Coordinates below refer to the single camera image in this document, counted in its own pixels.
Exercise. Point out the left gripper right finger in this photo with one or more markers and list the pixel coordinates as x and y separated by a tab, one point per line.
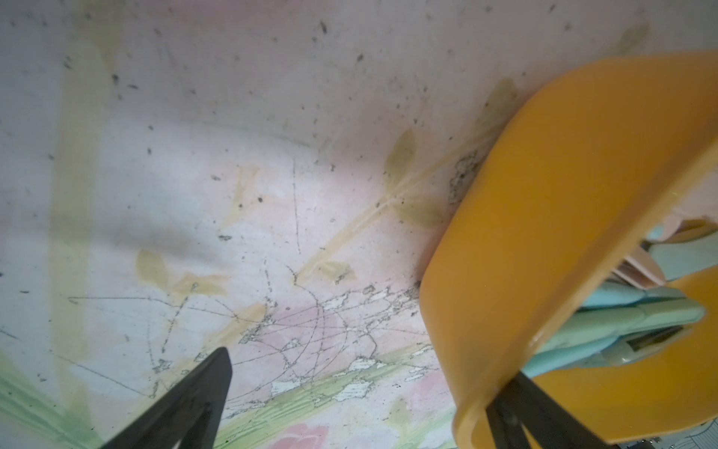
522	410

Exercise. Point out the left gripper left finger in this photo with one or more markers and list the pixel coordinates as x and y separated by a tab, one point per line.
189	415

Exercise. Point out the yellow plastic storage box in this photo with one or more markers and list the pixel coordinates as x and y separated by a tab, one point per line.
585	169

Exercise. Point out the teal fruit knife in box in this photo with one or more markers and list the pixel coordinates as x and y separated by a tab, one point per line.
615	336

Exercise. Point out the pink fruit knife in box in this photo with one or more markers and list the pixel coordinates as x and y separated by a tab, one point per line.
640	270

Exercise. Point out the floral pink table mat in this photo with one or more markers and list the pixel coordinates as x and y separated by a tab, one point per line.
266	176

